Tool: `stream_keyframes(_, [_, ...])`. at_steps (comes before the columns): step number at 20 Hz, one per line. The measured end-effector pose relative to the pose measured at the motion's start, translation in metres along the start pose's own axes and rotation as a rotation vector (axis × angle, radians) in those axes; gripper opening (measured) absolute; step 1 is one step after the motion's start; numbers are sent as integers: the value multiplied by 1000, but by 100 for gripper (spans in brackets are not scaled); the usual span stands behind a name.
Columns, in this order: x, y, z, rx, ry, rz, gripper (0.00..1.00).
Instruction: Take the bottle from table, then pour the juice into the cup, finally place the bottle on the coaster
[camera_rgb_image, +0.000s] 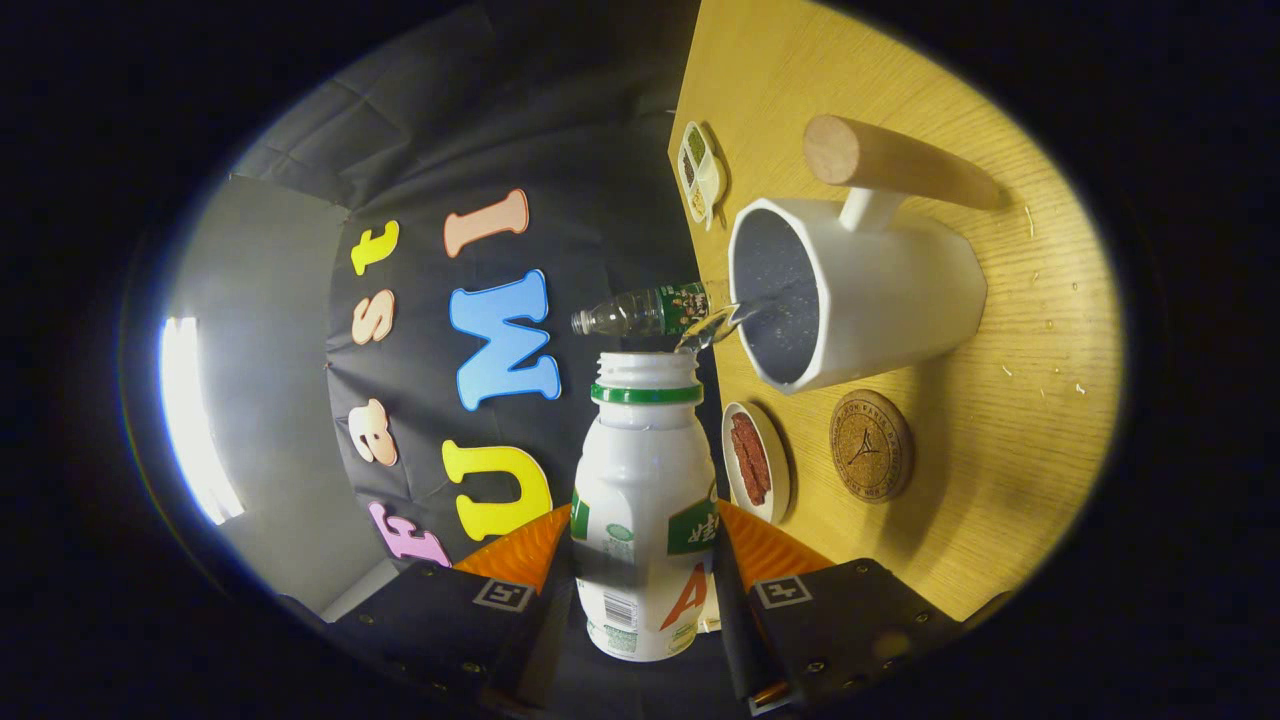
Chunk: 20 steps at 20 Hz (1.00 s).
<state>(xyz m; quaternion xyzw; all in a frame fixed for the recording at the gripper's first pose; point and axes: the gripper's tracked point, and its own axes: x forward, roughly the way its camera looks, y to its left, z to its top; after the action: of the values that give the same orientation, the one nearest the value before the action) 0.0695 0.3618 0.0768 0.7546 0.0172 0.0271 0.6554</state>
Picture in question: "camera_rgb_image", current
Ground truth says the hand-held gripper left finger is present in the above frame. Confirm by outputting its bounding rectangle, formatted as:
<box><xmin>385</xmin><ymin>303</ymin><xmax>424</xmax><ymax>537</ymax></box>
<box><xmin>330</xmin><ymin>503</ymin><xmax>576</xmax><ymax>716</ymax></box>

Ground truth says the round plate with red food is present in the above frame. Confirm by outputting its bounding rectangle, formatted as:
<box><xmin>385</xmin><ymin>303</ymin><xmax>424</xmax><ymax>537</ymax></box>
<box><xmin>721</xmin><ymin>402</ymin><xmax>791</xmax><ymax>525</ymax></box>

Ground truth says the white cup with wooden handle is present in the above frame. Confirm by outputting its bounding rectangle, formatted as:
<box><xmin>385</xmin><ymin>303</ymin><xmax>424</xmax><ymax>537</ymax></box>
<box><xmin>728</xmin><ymin>113</ymin><xmax>1006</xmax><ymax>395</ymax></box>

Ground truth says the bright ceiling light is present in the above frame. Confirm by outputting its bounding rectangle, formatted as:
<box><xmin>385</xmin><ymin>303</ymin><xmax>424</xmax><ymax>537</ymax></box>
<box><xmin>160</xmin><ymin>316</ymin><xmax>246</xmax><ymax>526</ymax></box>

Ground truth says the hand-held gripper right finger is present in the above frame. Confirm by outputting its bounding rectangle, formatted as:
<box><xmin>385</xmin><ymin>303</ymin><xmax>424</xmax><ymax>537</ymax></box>
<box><xmin>712</xmin><ymin>498</ymin><xmax>966</xmax><ymax>713</ymax></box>

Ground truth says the clear plastic water bottle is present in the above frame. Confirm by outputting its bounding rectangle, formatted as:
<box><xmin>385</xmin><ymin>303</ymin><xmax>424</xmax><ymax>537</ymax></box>
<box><xmin>571</xmin><ymin>281</ymin><xmax>736</xmax><ymax>338</ymax></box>

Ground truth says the wooden table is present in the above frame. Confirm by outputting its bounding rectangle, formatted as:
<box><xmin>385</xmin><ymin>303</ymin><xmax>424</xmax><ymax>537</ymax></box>
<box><xmin>667</xmin><ymin>0</ymin><xmax>1123</xmax><ymax>623</ymax></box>

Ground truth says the round cork coaster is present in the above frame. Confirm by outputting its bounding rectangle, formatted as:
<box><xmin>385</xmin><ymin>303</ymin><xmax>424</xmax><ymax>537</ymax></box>
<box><xmin>829</xmin><ymin>390</ymin><xmax>913</xmax><ymax>504</ymax></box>

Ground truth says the black backdrop cloth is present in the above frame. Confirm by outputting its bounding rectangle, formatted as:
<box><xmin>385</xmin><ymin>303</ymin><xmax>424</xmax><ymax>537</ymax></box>
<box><xmin>230</xmin><ymin>0</ymin><xmax>761</xmax><ymax>720</ymax></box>

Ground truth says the white divided tray with beans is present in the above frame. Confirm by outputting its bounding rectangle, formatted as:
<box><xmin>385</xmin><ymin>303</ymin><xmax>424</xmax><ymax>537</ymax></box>
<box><xmin>677</xmin><ymin>121</ymin><xmax>726</xmax><ymax>229</ymax></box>

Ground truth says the white juice bottle green collar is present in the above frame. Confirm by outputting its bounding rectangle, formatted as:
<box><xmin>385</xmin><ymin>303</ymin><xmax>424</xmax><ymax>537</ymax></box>
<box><xmin>570</xmin><ymin>350</ymin><xmax>719</xmax><ymax>662</ymax></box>

